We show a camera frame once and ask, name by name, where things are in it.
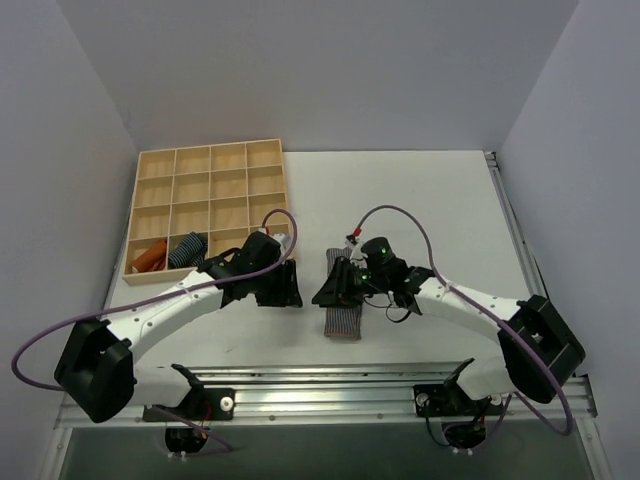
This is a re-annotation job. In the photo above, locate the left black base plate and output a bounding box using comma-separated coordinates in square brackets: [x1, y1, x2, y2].
[142, 386, 235, 422]

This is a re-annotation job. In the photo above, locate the rolled orange cloth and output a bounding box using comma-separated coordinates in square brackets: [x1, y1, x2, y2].
[131, 239, 167, 273]

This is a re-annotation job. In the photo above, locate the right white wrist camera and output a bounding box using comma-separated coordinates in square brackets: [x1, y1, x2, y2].
[345, 227, 366, 264]

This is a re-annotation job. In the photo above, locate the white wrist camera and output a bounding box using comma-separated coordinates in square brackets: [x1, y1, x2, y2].
[345, 227, 366, 264]
[259, 228, 292, 252]

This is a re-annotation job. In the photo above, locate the striped grey underwear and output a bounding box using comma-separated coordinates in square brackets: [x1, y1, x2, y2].
[324, 247, 362, 341]

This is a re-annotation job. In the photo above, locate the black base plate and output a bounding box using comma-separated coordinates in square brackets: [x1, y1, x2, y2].
[413, 384, 503, 418]
[142, 386, 235, 422]

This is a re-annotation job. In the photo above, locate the aluminium frame rail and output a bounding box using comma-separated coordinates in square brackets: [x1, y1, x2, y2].
[52, 149, 599, 480]

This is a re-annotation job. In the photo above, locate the rolled dark striped cloth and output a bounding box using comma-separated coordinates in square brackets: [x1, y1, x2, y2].
[167, 232, 208, 269]

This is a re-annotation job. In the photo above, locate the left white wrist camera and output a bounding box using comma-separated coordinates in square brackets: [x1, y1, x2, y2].
[259, 228, 292, 252]

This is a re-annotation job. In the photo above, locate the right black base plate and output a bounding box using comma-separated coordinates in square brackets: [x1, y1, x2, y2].
[413, 384, 503, 418]

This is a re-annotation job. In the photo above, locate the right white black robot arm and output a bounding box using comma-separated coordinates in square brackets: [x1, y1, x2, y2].
[312, 237, 586, 413]

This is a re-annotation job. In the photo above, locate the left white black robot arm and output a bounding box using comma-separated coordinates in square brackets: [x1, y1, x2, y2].
[54, 230, 303, 423]

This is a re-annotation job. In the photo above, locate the wooden compartment tray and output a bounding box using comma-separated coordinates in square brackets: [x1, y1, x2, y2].
[123, 139, 292, 286]

